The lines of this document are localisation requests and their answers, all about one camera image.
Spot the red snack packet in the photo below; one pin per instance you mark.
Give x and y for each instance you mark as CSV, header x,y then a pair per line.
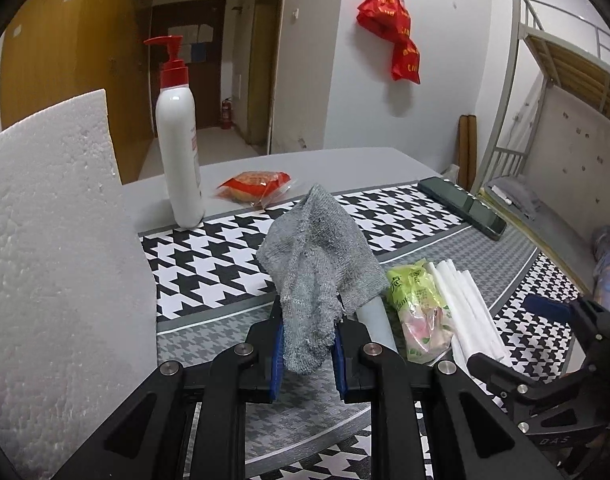
x,y
256,188

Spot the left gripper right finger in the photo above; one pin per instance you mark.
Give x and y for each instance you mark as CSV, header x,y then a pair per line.
x,y
366,371

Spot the red hanging bags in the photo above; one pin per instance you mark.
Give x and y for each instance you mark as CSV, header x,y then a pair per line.
x,y
390,21

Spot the white red pump bottle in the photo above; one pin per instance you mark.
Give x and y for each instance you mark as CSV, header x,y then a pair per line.
x,y
175,126

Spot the white plastic bags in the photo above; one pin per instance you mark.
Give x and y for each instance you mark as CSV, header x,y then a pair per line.
x,y
472,323

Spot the houndstooth table mat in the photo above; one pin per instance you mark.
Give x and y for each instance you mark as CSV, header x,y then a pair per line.
x,y
393,258

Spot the wooden wardrobe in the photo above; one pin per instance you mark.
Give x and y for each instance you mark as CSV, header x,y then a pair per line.
x,y
56,49

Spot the brown rolled mat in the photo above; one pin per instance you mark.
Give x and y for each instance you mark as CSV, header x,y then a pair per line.
x,y
467,150

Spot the wooden side door frame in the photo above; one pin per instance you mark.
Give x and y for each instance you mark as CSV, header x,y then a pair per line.
x,y
264,50

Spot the white foam box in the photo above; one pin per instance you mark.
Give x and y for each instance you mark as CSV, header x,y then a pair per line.
x,y
77,296

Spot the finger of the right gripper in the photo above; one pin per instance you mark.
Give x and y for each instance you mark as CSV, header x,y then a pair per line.
x,y
588,321
500,379

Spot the green pink plastic packet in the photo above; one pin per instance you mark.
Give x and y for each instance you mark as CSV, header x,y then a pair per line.
x,y
423,313

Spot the dark brown entrance door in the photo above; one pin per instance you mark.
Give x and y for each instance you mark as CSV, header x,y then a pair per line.
x,y
201,24

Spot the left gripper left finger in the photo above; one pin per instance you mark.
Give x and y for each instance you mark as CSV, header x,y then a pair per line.
x,y
247,373

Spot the red fire extinguisher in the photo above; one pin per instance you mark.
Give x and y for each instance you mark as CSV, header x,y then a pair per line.
x,y
226,114

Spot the grey knitted cloth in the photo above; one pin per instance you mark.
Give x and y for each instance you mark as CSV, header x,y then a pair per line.
x,y
323,269

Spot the metal bunk bed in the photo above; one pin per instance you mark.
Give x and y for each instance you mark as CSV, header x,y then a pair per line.
x,y
546,165

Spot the black smartphone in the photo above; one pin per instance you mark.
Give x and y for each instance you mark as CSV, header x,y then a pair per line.
x,y
464,205

